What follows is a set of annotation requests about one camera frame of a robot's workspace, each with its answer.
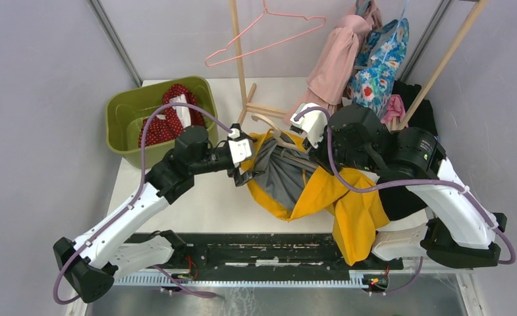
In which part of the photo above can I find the yellow skirt grey lining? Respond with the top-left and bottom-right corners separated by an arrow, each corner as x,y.
242,131 -> 390,265

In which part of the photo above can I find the wooden hanger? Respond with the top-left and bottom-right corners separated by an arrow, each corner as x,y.
251,113 -> 305,152

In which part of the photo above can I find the red polka dot skirt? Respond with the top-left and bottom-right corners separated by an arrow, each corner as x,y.
145,84 -> 206,147

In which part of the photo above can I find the pink wire hanger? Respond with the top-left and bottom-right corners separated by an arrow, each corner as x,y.
204,1 -> 327,67

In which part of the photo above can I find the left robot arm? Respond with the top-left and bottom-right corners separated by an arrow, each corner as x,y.
53,124 -> 261,305

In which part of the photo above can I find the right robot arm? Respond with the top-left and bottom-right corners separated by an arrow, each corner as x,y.
317,106 -> 506,269

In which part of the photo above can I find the wooden clothes rack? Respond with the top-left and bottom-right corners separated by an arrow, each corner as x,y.
229,1 -> 487,130

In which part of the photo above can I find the green plastic basket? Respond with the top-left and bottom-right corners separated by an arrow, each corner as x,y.
106,76 -> 218,169

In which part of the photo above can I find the pink garment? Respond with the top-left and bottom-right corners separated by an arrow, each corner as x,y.
283,1 -> 382,126

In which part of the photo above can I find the black garment with flower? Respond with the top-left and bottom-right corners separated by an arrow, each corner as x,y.
379,80 -> 439,221

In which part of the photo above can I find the blue floral garment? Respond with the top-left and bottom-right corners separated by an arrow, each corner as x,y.
344,18 -> 410,119

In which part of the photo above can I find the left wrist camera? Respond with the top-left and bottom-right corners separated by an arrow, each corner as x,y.
227,123 -> 254,167

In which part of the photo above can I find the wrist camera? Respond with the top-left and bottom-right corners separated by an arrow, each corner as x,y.
227,123 -> 254,167
290,103 -> 330,149

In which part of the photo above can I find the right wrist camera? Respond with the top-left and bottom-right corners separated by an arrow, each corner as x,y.
290,103 -> 330,149

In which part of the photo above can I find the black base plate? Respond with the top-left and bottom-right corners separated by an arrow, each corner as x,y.
122,232 -> 404,282

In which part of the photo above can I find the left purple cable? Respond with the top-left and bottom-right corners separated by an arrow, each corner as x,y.
52,103 -> 234,305

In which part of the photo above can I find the purple cable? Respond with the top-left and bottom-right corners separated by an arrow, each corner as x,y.
52,103 -> 234,305
292,106 -> 516,296

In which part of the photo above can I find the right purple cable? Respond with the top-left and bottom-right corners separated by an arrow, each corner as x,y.
292,106 -> 516,296

